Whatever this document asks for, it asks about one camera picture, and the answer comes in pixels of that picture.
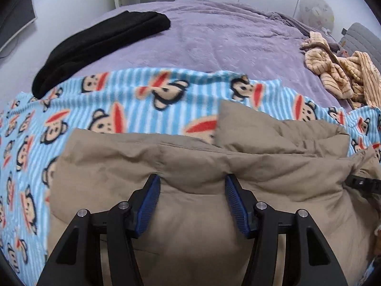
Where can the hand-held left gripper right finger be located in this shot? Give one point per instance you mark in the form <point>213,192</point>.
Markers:
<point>236,207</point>

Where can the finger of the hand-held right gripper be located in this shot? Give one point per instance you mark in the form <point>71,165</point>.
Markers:
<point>364,184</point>

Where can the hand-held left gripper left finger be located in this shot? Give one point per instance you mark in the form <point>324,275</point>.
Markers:
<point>147,208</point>

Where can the khaki puffer jacket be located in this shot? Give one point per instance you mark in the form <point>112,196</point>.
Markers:
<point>193,166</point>

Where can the blue striped monkey print blanket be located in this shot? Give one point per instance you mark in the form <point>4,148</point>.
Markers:
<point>128,95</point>

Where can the yellow striped garment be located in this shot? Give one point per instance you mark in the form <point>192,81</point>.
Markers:
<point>336,71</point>

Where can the brown cloth belt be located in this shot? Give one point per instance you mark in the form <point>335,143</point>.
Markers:
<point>333,58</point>

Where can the grey padded headboard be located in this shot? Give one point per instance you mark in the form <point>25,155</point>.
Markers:
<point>360,40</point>

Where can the purple bed cover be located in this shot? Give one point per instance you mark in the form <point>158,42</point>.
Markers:
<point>223,35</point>

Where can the black folded garment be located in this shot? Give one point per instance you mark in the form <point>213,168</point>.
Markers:
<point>98,41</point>

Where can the round white patterned pillow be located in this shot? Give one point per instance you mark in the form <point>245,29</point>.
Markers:
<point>317,12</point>

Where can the wall-mounted monitor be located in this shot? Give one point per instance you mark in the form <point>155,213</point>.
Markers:
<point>15,15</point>

